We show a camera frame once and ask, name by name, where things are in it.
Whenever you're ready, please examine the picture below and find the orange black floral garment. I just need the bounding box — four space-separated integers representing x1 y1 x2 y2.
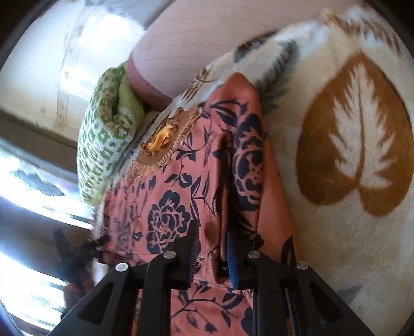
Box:
101 73 293 335

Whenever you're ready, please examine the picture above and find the black bag on floor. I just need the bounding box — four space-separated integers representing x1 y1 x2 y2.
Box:
53 229 110 287

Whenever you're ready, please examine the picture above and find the cream leaf print blanket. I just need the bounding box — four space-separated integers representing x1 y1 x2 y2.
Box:
171 1 413 335

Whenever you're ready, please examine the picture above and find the green white patterned pillow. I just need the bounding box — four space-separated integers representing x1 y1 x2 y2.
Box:
77 63 145 206

